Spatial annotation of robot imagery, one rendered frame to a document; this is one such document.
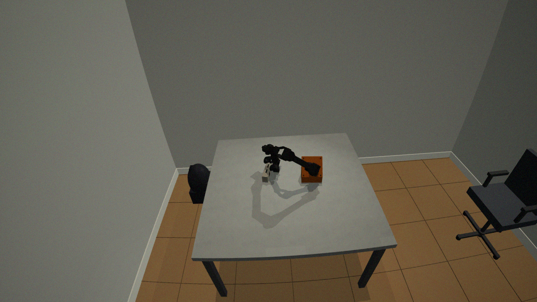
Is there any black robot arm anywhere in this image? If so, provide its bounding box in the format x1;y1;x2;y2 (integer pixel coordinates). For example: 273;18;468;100
262;144;320;177

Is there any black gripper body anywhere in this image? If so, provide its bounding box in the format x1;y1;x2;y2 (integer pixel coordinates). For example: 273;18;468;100
269;156;279;171

